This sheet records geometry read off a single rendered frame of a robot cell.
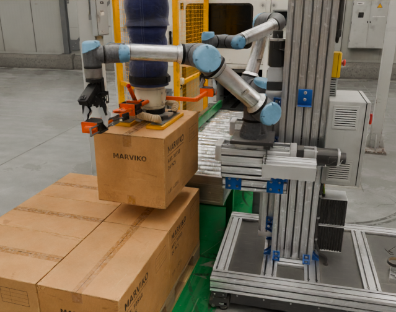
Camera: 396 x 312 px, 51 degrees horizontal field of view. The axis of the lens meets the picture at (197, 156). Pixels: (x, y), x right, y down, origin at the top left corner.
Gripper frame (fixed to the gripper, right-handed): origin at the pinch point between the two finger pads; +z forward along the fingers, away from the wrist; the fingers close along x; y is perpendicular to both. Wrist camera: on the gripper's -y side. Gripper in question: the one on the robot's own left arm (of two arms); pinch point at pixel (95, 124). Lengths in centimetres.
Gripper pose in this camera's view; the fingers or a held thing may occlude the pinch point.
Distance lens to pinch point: 186.4
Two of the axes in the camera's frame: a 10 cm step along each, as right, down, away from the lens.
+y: 2.9, -3.2, 9.0
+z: 0.1, 9.4, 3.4
